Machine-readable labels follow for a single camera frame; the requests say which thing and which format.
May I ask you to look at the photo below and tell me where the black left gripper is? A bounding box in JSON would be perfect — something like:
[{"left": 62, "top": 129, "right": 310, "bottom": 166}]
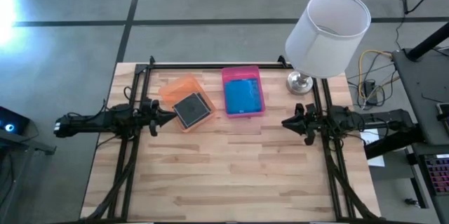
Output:
[{"left": 140, "top": 98, "right": 177, "bottom": 138}]

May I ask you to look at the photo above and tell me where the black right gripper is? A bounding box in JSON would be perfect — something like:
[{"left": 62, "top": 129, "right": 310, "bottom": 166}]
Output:
[{"left": 281, "top": 103, "right": 329, "bottom": 147}]

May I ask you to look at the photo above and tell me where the black clear jewel case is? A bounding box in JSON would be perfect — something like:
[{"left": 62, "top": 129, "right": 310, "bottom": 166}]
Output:
[
  {"left": 196, "top": 91, "right": 213, "bottom": 115},
  {"left": 172, "top": 92, "right": 211, "bottom": 131}
]

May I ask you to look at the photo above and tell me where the orange translucent plastic bin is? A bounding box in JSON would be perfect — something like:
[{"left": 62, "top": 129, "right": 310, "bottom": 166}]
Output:
[{"left": 157, "top": 73, "right": 217, "bottom": 133}]

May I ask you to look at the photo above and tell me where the blue jewel case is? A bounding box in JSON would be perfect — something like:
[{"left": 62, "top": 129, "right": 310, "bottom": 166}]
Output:
[{"left": 224, "top": 77, "right": 264, "bottom": 114}]

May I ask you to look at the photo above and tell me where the pink translucent plastic bin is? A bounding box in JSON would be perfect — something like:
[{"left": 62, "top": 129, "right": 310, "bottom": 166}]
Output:
[{"left": 221, "top": 65, "right": 267, "bottom": 119}]

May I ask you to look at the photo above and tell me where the black power adapter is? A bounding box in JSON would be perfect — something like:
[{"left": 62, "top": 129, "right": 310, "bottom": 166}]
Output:
[{"left": 363, "top": 79, "right": 379, "bottom": 106}]

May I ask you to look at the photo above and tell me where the white paper sheet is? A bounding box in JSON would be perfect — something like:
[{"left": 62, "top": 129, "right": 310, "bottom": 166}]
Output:
[{"left": 358, "top": 127, "right": 386, "bottom": 168}]

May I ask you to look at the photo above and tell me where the white shade silver table lamp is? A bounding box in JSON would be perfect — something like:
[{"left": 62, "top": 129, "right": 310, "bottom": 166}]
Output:
[{"left": 284, "top": 0, "right": 372, "bottom": 96}]

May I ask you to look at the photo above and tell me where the black stand beam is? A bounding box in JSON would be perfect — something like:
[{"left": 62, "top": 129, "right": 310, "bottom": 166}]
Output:
[{"left": 363, "top": 125, "right": 426, "bottom": 161}]

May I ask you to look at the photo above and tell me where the grey side table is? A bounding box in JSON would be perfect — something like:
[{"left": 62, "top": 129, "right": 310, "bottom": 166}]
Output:
[{"left": 390, "top": 46, "right": 449, "bottom": 147}]

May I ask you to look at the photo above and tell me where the black device with blue light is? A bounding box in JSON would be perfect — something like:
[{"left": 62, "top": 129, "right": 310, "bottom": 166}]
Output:
[{"left": 0, "top": 105, "right": 31, "bottom": 136}]

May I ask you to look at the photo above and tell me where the colourful backlit keyboard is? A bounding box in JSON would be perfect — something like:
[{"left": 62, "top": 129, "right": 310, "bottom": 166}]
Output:
[{"left": 422, "top": 152, "right": 449, "bottom": 197}]

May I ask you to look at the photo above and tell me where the black slanted pole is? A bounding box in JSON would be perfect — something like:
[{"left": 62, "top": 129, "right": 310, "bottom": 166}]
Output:
[{"left": 406, "top": 22, "right": 449, "bottom": 62}]

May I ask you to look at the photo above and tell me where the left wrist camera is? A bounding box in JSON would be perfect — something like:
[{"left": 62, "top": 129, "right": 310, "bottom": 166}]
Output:
[{"left": 141, "top": 98, "right": 161, "bottom": 111}]

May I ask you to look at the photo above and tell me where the black aluminium table frame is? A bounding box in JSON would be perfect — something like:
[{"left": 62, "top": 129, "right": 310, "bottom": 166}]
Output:
[{"left": 83, "top": 55, "right": 380, "bottom": 224}]

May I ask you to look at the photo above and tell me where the yellow cable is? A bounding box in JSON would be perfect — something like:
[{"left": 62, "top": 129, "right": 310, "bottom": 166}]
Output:
[{"left": 357, "top": 48, "right": 401, "bottom": 100}]

